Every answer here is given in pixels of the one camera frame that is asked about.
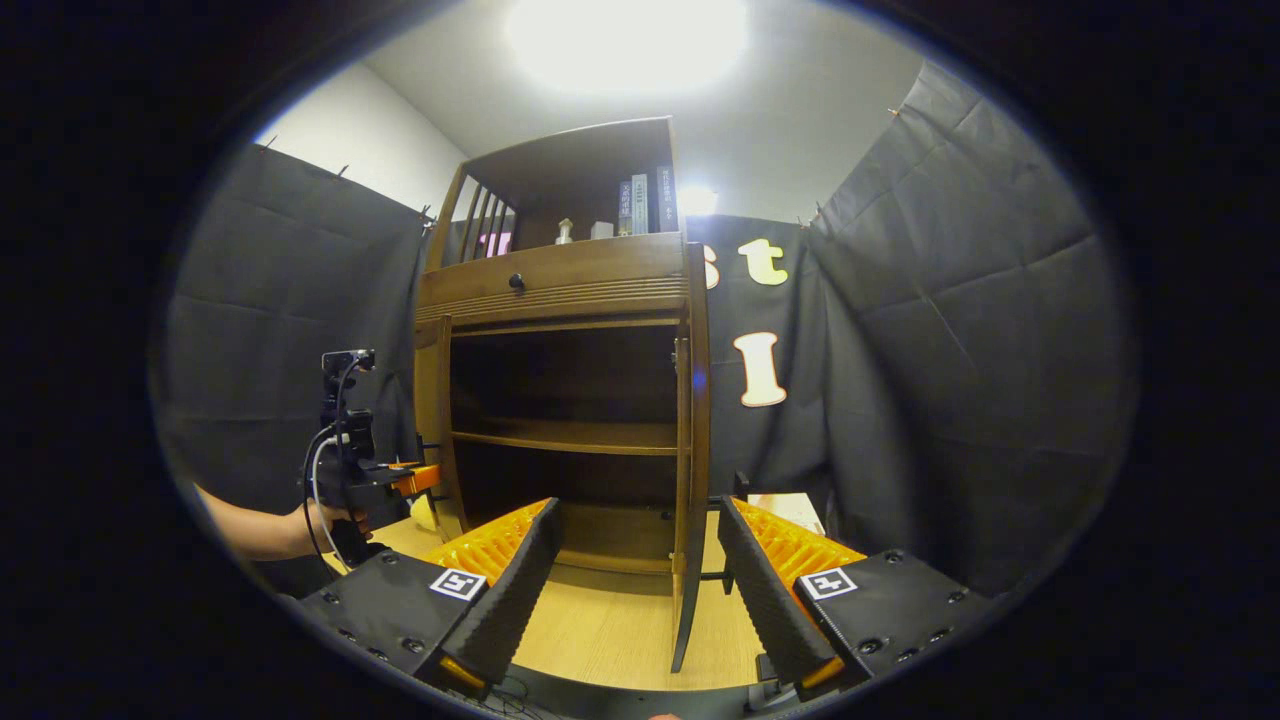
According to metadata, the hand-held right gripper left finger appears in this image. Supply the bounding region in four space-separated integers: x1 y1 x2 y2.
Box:
298 497 564 701

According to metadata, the black and white cable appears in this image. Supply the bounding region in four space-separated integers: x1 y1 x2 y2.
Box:
302 360 376 576

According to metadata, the wooden shelf board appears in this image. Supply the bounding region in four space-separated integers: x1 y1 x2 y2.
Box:
450 420 681 456

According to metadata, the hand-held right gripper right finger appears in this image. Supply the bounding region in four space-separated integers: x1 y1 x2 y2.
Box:
717 495 991 701

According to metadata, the black backdrop cloth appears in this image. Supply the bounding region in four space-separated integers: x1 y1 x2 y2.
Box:
160 60 1136 601

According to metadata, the white book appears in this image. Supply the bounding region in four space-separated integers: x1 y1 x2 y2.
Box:
748 492 826 536

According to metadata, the wooden double-door shoe cabinet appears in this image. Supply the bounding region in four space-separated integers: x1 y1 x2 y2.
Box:
413 115 713 673

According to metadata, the large ceiling light panel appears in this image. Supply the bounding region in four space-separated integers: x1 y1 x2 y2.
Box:
505 0 751 96

